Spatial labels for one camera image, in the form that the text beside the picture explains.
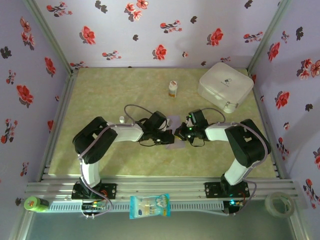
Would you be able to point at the lavender cloth piece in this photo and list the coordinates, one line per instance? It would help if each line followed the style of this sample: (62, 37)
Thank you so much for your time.
(177, 145)

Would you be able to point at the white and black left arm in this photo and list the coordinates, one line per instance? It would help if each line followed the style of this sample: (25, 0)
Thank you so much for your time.
(125, 132)

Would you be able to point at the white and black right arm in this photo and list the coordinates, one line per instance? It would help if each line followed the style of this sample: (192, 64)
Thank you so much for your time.
(217, 132)

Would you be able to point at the small clear plastic vial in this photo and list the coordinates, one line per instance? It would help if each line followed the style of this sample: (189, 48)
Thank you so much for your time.
(121, 119)

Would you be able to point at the white pill bottle orange label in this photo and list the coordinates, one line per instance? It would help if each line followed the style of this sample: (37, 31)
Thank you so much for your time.
(173, 88)

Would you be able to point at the white plastic case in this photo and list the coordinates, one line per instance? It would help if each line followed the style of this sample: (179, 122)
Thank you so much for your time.
(225, 85)

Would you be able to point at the teal wet wipes packet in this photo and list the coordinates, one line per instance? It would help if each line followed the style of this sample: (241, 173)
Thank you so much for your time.
(150, 206)

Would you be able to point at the clear tape roll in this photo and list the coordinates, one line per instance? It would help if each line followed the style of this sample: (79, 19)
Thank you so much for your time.
(268, 205)

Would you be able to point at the green tape roll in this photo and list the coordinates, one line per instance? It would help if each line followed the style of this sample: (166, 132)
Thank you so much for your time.
(35, 203)

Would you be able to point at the long aluminium table rail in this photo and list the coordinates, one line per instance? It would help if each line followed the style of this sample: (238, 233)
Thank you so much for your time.
(162, 186)

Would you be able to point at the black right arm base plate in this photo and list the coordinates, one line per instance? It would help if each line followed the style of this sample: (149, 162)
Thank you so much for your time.
(212, 190)

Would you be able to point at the aluminium side rail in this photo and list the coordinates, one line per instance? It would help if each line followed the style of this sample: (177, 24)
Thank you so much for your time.
(267, 130)
(60, 120)

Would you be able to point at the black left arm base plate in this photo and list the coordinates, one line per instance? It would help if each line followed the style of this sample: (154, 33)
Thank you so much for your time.
(110, 191)

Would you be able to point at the aluminium frame post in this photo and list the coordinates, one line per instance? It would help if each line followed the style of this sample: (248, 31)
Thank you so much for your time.
(47, 35)
(268, 32)

